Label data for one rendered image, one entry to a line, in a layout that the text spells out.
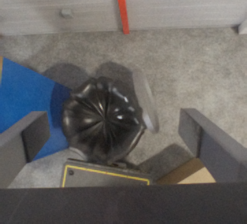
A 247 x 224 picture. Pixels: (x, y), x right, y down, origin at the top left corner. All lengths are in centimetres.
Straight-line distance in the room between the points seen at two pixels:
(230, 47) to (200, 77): 42
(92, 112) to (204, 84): 111
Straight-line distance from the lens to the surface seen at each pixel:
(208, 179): 152
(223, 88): 188
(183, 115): 16
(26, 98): 118
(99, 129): 118
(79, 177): 150
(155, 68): 176
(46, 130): 17
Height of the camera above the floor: 168
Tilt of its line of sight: 81 degrees down
